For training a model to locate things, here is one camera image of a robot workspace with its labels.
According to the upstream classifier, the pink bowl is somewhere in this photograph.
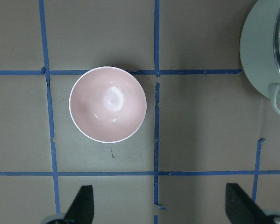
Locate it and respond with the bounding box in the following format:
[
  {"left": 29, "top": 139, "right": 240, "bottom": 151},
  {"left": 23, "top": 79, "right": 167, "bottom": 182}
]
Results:
[{"left": 69, "top": 66, "right": 147, "bottom": 143}]

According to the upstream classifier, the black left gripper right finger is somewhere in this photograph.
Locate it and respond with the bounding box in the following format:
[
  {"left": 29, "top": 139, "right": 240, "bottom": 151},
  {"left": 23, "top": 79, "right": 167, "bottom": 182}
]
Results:
[{"left": 225, "top": 183, "right": 266, "bottom": 224}]

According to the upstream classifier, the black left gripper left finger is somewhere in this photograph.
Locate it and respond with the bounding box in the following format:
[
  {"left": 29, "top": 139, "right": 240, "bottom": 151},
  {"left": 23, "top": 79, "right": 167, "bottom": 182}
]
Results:
[{"left": 63, "top": 185, "right": 93, "bottom": 224}]

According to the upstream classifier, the pale green cooking pot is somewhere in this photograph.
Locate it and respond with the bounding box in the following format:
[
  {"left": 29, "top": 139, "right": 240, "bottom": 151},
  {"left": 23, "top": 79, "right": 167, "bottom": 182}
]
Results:
[{"left": 240, "top": 0, "right": 280, "bottom": 115}]

